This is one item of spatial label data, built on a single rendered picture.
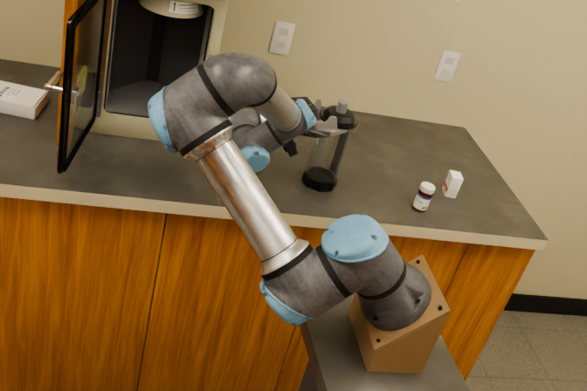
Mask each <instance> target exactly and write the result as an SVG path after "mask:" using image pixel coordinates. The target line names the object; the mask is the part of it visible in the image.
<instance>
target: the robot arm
mask: <svg viewBox="0 0 587 391"><path fill-rule="evenodd" d="M245 106H250V107H253V108H246V109H242V108H244V107H245ZM320 112H321V100H320V99H318V100H317V101H315V103H314V104H313V103H312V102H311V101H310V99H308V98H307V97H292V98H290V97H289V96H288V94H287V93H286V92H285V91H284V90H283V88H282V87H281V86H280V85H279V83H278V81H277V76H276V74H275V72H274V70H273V69H272V67H271V66H270V65H269V64H267V62H266V61H264V60H263V59H261V58H258V57H256V56H253V55H250V54H246V53H238V52H229V53H222V54H218V55H215V56H213V57H210V58H207V59H206V60H205V61H204V62H203V63H202V64H200V65H198V66H196V67H195V68H193V69H192V70H190V71H189V72H187V73H185V74H184V75H183V76H182V77H180V78H179V79H177V80H175V81H174V82H172V83H171V84H169V85H168V86H165V87H163V88H162V90H161V91H160V92H159V93H157V94H155V95H154V96H153V97H152V98H151V99H150V100H149V102H148V116H149V118H150V121H151V124H152V126H153V128H154V130H155V133H156V135H157V136H158V138H159V140H160V141H161V143H162V144H163V145H164V146H165V148H166V149H167V150H168V151H170V152H171V153H177V152H180V154H181V155H182V157H183V158H184V159H188V160H193V161H195V162H196V164H197V165H198V166H199V168H200V169H201V171H202V172H203V174H204V176H205V178H206V179H207V181H208V182H209V184H210V185H211V186H212V188H213V189H214V191H215V192H216V194H217V195H218V197H219V199H220V200H221V202H222V203H223V205H224V206H225V207H226V209H227V210H228V212H229V213H230V215H231V217H232V219H233V220H234V222H235V223H236V224H237V226H238V227H239V229H240V230H241V232H242V233H243V235H244V236H245V238H246V240H247V241H248V243H249V244H250V245H251V246H252V248H253V250H254V251H255V253H256V254H257V256H258V257H259V259H260V261H261V267H260V272H259V273H260V275H261V277H262V278H263V279H262V280H261V282H260V284H259V287H260V290H261V292H262V294H263V296H264V297H265V298H266V302H267V303H268V304H269V305H270V306H271V308H272V309H273V310H274V312H275V313H276V314H277V315H278V316H279V317H280V318H281V319H283V320H284V321H285V322H287V323H288V324H289V325H292V326H300V325H302V324H304V323H305V322H307V321H309V320H310V319H315V318H316V317H317V316H318V315H319V314H321V313H323V312H325V311H326V310H327V309H329V308H330V307H332V306H334V305H336V304H338V303H339V302H341V301H343V300H344V299H346V298H347V297H349V296H350V295H352V294H354V293H356V292H357V293H358V297H359V300H360V304H361V308H362V311H363V314H364V316H365V317H366V319H367V320H368V321H369V322H370V324H371V325H373V326H374V327H375V328H377V329H380V330H384V331H396V330H400V329H403V328H405V327H407V326H409V325H411V324H412V323H414V322H415V321H417V320H418V319H419V318H420V317H421V316H422V315H423V313H424V312H425V310H426V309H427V307H428V305H429V303H430V300H431V295H432V290H431V286H430V284H429V282H428V280H427V279H426V277H425V275H424V274H423V273H422V272H421V271H420V270H419V269H417V268H416V267H414V266H412V265H411V264H409V263H407V262H405V261H404V260H403V258H402V257H401V256H400V254H399V253H398V251H397V249H396V248H395V246H394V245H393V243H392V242H391V240H390V239H389V237H388V234H387V233H386V231H385V230H384V229H383V228H382V227H381V226H380V225H379V224H378V223H377V221H376V220H374V219H373V218H371V217H370V216H365V215H363V216H361V215H349V216H344V217H342V218H340V219H338V220H336V221H334V222H333V223H331V224H330V225H329V226H328V227H327V231H325V232H324V233H323V235H322V238H321V245H319V246H318V247H316V248H314V249H313V247H312V246H311V244H310V243H309V241H307V240H302V239H299V238H297V237H296V235H295V234H294V233H293V231H292V229H291V228H290V226H289V225H288V223H287V221H286V220H285V218H284V217H283V215H281V213H280V211H279V209H278V208H277V206H276V205H275V203H274V202H273V200H272V198H271V197H270V196H269V195H268V193H267V191H266V189H265V188H264V186H263V185H262V183H261V182H260V180H259V178H258V177H257V176H256V175H255V173H257V172H259V171H261V170H263V169H265V168H266V166H267V165H268V164H269V161H270V157H269V154H270V153H272V152H273V151H275V150H276V149H278V148H280V147H282V146H283V148H284V150H285V151H286V152H287V153H288V154H289V156H290V157H292V156H294V155H296V154H298V152H297V149H296V143H295V142H294V141H293V138H295V137H297V136H298V135H303V136H308V137H313V138H327V137H330V136H336V135H338V134H344V133H347V130H342V129H337V118H336V117H335V116H329V117H328V119H327V120H326V121H318V122H316V120H320V119H321V118H320ZM313 125H314V127H315V128H313Z"/></svg>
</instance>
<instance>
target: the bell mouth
mask: <svg viewBox="0 0 587 391"><path fill-rule="evenodd" d="M139 3H140V4H141V5H142V6H143V7H144V8H145V9H147V10H150V11H152V12H154V13H156V14H159V15H163V16H166V17H174V18H195V17H200V16H201V15H202V14H203V8H202V5H201V4H200V3H191V2H185V1H181V0H139Z"/></svg>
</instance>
